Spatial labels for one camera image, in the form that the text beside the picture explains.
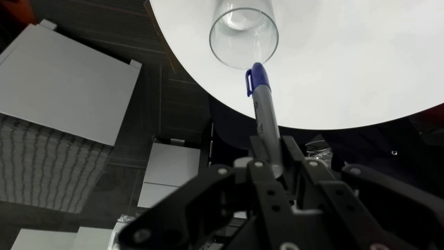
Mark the white round table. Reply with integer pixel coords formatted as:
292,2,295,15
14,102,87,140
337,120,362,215
149,0,444,130

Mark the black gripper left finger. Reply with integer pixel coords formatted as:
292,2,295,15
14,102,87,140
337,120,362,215
118,135,297,250

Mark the clear glass cup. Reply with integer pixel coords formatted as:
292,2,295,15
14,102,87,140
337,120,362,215
208,0,279,69

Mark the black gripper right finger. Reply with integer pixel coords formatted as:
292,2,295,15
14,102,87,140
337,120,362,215
281,135,444,250

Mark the white cabinet with grey cushion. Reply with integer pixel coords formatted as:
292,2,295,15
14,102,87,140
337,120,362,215
0,19,141,213

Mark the blue capped grey marker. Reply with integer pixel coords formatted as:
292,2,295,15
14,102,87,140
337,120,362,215
245,62,283,177

